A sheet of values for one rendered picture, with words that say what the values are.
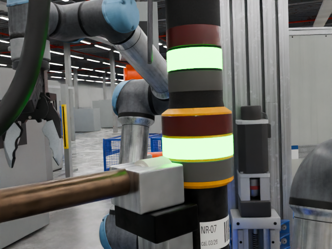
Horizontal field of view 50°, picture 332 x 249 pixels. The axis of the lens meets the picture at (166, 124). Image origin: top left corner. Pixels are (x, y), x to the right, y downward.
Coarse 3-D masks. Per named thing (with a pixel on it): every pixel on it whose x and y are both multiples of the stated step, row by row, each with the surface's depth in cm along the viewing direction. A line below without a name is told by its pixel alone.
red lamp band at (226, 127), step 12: (168, 120) 21; (180, 120) 20; (192, 120) 20; (204, 120) 20; (216, 120) 20; (228, 120) 21; (168, 132) 21; (180, 132) 20; (192, 132) 20; (204, 132) 20; (216, 132) 20; (228, 132) 21
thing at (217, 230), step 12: (192, 192) 21; (204, 192) 21; (216, 192) 21; (204, 204) 21; (216, 204) 21; (204, 216) 21; (216, 216) 21; (228, 216) 22; (204, 228) 21; (216, 228) 21; (228, 228) 22; (204, 240) 21; (216, 240) 21; (228, 240) 22
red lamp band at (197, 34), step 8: (192, 24) 20; (200, 24) 20; (208, 24) 20; (168, 32) 21; (176, 32) 21; (184, 32) 20; (192, 32) 20; (200, 32) 20; (208, 32) 20; (216, 32) 21; (168, 40) 21; (176, 40) 21; (184, 40) 20; (192, 40) 20; (200, 40) 20; (208, 40) 20; (216, 40) 21; (168, 48) 21
